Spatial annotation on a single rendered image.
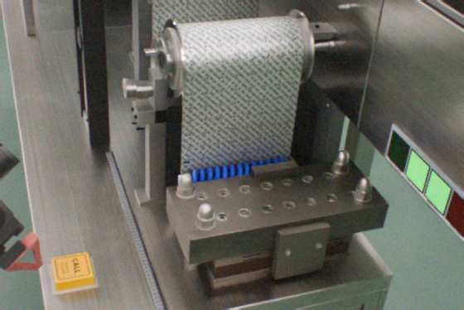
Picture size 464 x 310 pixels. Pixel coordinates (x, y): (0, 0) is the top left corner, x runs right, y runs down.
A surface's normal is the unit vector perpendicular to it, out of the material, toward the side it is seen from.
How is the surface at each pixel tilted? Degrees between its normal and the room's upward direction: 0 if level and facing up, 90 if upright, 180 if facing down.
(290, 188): 0
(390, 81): 90
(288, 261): 90
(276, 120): 90
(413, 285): 0
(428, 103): 90
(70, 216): 0
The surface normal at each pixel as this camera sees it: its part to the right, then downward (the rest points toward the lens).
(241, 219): 0.07, -0.83
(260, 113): 0.33, 0.55
